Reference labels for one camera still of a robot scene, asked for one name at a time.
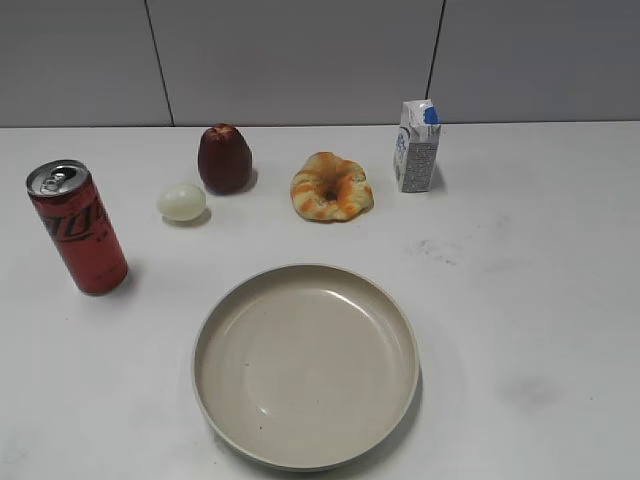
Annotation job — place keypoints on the red cola can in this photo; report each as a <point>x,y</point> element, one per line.
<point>68,203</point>

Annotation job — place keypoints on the beige round plate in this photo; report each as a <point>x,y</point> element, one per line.
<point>305,367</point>

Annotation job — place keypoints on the orange striped croissant bread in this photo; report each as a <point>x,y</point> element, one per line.
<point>330,188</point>

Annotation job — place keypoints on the dark red wax apple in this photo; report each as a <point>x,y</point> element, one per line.
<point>224,159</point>

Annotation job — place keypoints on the small white milk carton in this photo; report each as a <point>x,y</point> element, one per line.
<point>416,146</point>

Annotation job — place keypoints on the white egg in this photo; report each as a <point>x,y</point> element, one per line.
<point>181,202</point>

